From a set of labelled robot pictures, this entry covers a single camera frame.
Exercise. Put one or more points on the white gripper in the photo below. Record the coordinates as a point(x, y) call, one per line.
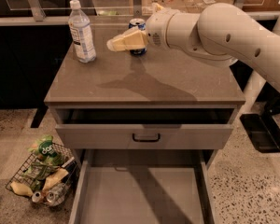
point(156, 28)

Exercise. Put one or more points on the clear plastic water bottle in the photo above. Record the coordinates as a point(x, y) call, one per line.
point(80, 28)

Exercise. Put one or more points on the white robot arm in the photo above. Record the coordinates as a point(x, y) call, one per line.
point(219, 36)

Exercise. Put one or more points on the grey drawer cabinet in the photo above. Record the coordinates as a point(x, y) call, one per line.
point(157, 79)

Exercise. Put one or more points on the grey top drawer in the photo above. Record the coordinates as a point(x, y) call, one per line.
point(152, 128)

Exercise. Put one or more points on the grey drawer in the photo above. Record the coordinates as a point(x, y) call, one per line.
point(143, 187)
point(152, 128)

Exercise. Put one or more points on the grey middle drawer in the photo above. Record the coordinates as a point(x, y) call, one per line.
point(143, 187)

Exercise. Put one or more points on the blue soda can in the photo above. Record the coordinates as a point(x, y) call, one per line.
point(141, 24)

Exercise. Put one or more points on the green snack bag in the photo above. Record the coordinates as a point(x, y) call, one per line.
point(45, 152)

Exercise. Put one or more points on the silver can in basket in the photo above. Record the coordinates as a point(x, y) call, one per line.
point(37, 197)
point(55, 195)

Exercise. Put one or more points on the yellow snack packet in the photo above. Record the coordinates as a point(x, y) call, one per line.
point(21, 189)

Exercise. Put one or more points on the black drawer handle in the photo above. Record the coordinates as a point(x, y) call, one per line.
point(146, 137)

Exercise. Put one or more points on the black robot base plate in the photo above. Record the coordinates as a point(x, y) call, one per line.
point(263, 132)

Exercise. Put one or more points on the black wire basket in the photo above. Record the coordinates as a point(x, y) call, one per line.
point(42, 177)

